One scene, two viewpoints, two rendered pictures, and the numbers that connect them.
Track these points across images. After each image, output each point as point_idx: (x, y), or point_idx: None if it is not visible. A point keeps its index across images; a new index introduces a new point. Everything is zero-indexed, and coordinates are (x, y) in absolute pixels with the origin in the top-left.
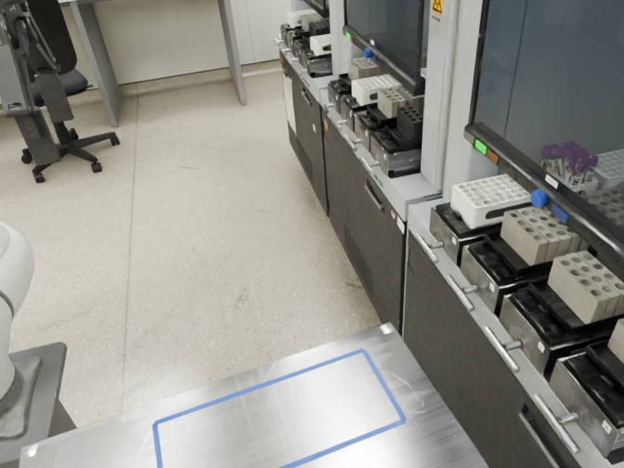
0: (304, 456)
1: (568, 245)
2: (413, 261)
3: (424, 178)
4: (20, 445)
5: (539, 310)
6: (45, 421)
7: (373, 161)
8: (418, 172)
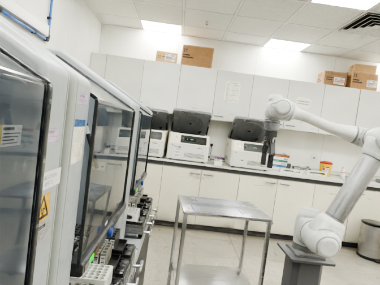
0: (212, 207)
1: None
2: (135, 273)
3: None
4: (285, 244)
5: (146, 204)
6: (281, 245)
7: (129, 274)
8: None
